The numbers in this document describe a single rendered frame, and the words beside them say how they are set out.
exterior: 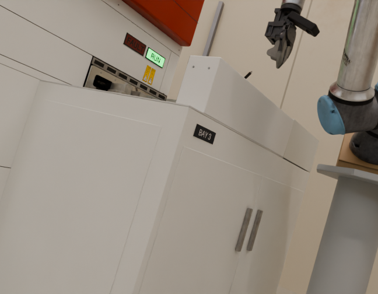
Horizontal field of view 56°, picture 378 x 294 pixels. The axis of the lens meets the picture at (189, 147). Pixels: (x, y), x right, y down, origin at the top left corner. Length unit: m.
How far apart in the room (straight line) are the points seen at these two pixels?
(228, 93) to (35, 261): 0.68
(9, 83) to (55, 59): 0.17
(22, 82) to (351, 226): 1.10
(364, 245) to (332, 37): 2.34
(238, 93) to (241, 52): 2.38
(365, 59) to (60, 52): 0.93
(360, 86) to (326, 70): 2.15
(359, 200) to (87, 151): 0.80
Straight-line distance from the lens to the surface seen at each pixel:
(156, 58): 1.60
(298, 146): 1.44
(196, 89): 0.87
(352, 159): 1.21
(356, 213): 1.18
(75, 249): 0.96
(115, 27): 1.44
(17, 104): 1.24
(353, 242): 1.18
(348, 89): 1.03
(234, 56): 3.34
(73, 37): 1.33
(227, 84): 0.90
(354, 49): 0.99
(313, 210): 2.98
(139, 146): 0.84
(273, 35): 1.28
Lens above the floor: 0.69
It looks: 3 degrees up
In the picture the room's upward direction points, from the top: 17 degrees clockwise
